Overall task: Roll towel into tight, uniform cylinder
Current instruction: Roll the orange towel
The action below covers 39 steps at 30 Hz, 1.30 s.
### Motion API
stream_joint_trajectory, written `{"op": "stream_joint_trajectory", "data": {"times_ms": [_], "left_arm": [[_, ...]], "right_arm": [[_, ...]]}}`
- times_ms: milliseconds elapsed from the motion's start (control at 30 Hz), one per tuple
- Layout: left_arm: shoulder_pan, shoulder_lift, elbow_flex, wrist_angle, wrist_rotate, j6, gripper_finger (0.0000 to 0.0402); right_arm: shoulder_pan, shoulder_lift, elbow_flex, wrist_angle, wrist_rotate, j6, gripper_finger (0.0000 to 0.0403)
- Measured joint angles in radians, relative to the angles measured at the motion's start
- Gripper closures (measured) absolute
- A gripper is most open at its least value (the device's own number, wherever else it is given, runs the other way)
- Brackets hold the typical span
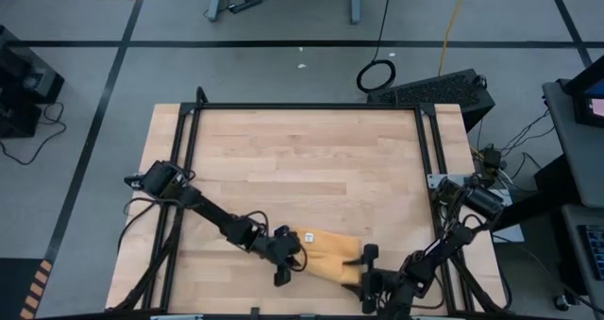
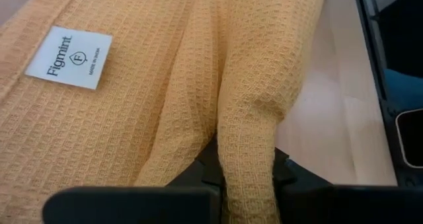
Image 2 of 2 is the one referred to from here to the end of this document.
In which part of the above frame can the yellow waffle weave towel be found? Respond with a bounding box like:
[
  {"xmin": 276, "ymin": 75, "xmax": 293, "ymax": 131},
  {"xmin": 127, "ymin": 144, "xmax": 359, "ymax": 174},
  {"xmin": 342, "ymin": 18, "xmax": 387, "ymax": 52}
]
[{"xmin": 0, "ymin": 0, "xmax": 327, "ymax": 224}]

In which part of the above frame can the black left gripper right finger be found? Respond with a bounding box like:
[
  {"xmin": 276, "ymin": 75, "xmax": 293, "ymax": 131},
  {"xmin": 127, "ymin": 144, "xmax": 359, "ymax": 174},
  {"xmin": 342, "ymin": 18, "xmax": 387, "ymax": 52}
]
[{"xmin": 272, "ymin": 147, "xmax": 423, "ymax": 224}]

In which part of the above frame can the black aluminium table frame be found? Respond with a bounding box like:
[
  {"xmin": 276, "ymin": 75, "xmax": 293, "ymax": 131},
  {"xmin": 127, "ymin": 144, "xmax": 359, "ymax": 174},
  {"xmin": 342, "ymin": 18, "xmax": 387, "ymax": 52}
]
[{"xmin": 352, "ymin": 0, "xmax": 423, "ymax": 188}]

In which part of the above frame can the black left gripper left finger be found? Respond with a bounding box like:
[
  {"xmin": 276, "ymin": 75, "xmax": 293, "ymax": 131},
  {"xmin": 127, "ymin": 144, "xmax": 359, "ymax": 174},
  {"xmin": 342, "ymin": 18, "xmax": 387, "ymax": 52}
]
[{"xmin": 42, "ymin": 136, "xmax": 225, "ymax": 224}]

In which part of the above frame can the person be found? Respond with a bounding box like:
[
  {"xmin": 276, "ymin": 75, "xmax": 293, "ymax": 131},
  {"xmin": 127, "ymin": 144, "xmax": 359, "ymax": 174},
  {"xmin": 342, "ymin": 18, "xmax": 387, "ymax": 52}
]
[{"xmin": 376, "ymin": 0, "xmax": 423, "ymax": 114}]

